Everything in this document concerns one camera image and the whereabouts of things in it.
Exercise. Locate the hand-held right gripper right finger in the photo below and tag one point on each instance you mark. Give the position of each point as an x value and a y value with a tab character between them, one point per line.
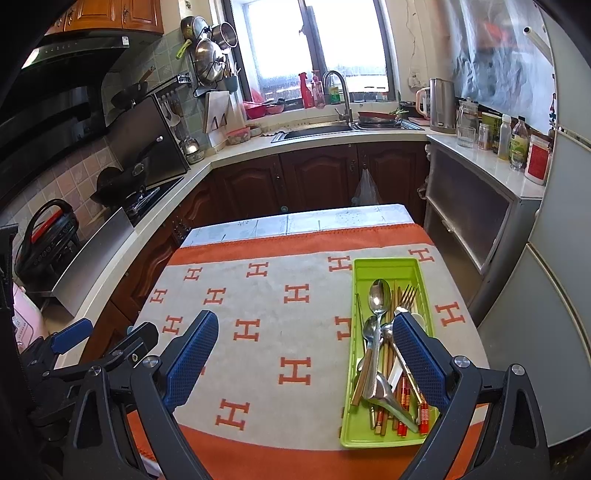
420	360

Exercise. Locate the white kitchen countertop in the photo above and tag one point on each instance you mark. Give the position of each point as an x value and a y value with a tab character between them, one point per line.
240	150

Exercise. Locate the stainless steel splash guard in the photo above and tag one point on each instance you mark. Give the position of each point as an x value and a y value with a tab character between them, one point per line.
147	138

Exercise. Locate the large metal spoon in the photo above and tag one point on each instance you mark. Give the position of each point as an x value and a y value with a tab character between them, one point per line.
379	295

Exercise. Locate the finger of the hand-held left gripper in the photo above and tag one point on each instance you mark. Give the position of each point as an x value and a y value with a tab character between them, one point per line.
69	334
136	341

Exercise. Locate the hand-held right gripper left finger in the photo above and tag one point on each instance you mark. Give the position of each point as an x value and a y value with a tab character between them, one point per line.
189	360

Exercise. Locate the hanging white ladle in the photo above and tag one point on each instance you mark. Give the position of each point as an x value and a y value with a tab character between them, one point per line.
171	115

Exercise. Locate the red spray bottle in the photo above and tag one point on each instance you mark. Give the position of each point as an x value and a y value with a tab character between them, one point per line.
306	94

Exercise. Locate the red pan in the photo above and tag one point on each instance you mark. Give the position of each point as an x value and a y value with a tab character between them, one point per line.
378	117

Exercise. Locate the wall socket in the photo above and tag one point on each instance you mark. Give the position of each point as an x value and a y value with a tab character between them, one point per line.
415	76

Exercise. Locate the hanging plastic bag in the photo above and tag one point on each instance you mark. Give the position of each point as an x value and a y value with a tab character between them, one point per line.
367	189

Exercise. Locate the pink plastic bag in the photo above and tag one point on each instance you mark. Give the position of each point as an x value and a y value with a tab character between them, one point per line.
27	314

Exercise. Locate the grey refrigerator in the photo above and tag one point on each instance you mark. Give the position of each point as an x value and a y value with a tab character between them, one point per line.
554	300

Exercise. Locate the brown wooden base cabinets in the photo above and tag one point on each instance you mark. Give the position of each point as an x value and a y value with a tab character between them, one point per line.
314	175

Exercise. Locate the white pipe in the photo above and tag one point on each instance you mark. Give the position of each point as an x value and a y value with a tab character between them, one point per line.
538	44

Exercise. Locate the wall utensil rail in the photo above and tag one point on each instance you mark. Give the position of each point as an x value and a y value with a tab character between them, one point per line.
175	83

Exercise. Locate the red plastic basin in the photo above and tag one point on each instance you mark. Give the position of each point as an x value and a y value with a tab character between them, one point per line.
255	110

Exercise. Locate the black wok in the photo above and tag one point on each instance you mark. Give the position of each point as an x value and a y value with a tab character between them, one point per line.
117	184

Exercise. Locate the steel electric kettle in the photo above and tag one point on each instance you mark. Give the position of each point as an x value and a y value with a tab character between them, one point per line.
441	106

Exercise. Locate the clear plastic sheet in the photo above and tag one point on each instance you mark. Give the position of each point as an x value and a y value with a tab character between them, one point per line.
498	60

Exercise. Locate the hanging steel wok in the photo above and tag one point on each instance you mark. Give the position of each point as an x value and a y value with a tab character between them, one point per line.
207	60

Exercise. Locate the food container pink lid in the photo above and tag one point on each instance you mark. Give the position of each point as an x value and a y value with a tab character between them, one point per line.
238	135

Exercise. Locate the kitchen window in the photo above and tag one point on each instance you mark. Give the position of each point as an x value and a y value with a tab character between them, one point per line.
277	46

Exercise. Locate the hanging steel pan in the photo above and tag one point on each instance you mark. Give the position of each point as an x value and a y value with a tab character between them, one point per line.
191	27

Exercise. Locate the pink bowl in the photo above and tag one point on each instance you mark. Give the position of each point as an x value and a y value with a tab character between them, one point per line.
275	108

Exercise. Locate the wooden upper cabinet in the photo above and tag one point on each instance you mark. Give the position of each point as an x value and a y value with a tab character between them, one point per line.
111	16

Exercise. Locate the orange beige printed blanket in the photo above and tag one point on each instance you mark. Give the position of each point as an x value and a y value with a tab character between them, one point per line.
277	332

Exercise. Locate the glass jar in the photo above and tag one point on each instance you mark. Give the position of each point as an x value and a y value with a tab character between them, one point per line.
488	134

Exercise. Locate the green plastic tray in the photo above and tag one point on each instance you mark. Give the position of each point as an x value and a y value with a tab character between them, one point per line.
364	272

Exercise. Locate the grey utensil holder cup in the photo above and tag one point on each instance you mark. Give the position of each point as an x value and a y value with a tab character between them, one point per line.
232	83

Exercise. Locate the hanging black frying pan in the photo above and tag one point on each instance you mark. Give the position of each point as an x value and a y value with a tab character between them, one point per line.
131	92

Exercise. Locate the small steel teapot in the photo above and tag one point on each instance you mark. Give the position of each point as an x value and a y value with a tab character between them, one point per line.
190	148

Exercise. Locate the gas stove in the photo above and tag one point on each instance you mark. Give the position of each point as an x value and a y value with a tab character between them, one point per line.
152	198

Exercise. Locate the red white canister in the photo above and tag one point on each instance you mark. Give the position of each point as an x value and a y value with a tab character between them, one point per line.
538	159

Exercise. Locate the steel side panel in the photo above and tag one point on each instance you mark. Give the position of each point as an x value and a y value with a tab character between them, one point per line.
92	263

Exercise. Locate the hanging steel pot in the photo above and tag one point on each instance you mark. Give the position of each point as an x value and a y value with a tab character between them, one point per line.
225	34

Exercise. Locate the white squeeze bottle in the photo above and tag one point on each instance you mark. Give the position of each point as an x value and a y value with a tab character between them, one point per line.
504	138

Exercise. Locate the steel sink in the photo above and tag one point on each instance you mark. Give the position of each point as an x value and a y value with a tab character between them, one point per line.
314	131

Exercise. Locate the steel faucet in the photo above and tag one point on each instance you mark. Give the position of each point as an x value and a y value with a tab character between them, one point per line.
346	101

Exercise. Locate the glass pitcher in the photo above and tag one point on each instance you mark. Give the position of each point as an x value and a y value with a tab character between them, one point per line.
467	122

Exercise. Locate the pink soap bottle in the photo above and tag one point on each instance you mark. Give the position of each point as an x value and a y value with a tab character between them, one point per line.
318	94

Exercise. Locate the clear bottle green label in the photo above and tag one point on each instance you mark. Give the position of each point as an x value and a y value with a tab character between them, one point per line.
519	147

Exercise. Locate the white cutting board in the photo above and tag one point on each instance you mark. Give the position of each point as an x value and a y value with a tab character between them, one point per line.
217	110

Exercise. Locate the black range hood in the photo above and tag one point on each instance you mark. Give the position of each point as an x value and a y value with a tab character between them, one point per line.
46	115

